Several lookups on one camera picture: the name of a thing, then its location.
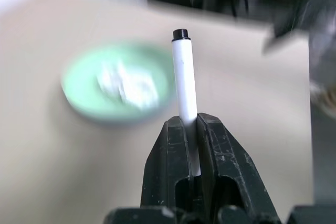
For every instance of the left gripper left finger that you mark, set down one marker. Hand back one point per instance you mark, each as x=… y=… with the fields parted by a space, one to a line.
x=165 y=161

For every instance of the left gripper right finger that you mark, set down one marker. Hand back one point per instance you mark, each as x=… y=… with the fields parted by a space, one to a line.
x=228 y=166

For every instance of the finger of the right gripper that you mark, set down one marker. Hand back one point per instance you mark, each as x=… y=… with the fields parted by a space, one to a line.
x=286 y=27

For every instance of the white tissue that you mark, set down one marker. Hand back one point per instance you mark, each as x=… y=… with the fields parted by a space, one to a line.
x=126 y=85

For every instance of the black-capped white marker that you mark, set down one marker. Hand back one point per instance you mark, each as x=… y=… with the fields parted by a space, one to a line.
x=183 y=77

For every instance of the green plate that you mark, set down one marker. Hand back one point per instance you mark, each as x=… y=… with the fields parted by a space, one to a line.
x=84 y=87

